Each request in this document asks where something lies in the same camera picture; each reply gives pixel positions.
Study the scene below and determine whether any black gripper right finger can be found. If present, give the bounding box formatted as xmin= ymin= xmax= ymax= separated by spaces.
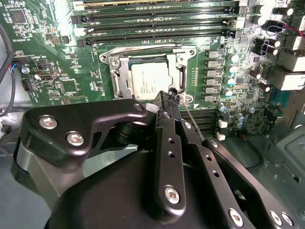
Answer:
xmin=170 ymin=92 xmax=298 ymax=229

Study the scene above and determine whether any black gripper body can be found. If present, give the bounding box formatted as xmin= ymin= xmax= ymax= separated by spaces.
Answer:
xmin=10 ymin=142 xmax=228 ymax=229

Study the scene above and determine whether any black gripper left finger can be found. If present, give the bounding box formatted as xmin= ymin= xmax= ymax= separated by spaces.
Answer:
xmin=16 ymin=90 xmax=187 ymax=217

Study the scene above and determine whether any wire locking lever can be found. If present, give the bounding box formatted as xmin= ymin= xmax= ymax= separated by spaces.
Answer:
xmin=183 ymin=104 xmax=204 ymax=141
xmin=104 ymin=42 xmax=199 ymax=54

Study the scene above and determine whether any metal socket cover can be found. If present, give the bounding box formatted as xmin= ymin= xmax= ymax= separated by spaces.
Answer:
xmin=111 ymin=52 xmax=188 ymax=101

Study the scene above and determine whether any silver CPU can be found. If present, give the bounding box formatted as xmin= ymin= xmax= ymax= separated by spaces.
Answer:
xmin=131 ymin=62 xmax=173 ymax=101

